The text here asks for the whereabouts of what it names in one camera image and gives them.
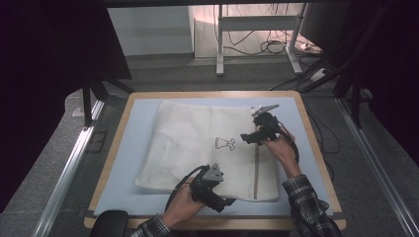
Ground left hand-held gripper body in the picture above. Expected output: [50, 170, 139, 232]
[189, 163, 229, 213]

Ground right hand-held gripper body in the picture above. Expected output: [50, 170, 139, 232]
[251, 104, 282, 146]

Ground white mesh laundry bag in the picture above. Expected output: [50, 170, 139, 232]
[133, 100, 281, 202]

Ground person's right hand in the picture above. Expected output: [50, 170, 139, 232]
[262, 125, 302, 180]

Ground person's left hand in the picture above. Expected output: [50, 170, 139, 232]
[162, 177, 208, 229]

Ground wooden table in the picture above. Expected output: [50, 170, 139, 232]
[83, 90, 348, 232]

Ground white power strip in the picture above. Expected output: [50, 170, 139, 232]
[308, 66, 329, 84]

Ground light blue table mat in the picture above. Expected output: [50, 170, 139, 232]
[93, 96, 334, 217]

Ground black metal stand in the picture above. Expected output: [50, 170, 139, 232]
[81, 74, 136, 128]
[331, 3, 390, 130]

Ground black rounded object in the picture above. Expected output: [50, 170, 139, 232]
[88, 209, 130, 237]

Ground dark floor grate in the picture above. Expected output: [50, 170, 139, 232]
[85, 130, 109, 154]

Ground black curtain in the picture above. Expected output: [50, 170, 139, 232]
[0, 0, 133, 213]
[345, 0, 419, 167]

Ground white cabinet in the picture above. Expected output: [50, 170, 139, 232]
[106, 6, 196, 57]

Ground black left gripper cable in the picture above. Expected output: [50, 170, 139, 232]
[164, 164, 210, 212]

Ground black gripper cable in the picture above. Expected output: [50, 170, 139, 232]
[164, 164, 210, 212]
[277, 120, 301, 165]

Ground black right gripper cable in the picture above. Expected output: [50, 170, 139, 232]
[277, 120, 301, 165]

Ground black cable beside table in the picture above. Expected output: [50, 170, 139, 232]
[305, 104, 342, 182]

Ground tangle of black floor cables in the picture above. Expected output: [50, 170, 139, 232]
[222, 3, 299, 57]

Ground white desk frame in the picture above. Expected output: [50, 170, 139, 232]
[214, 3, 308, 77]

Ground long aluminium rail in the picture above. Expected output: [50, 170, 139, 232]
[335, 98, 419, 237]
[32, 99, 107, 237]

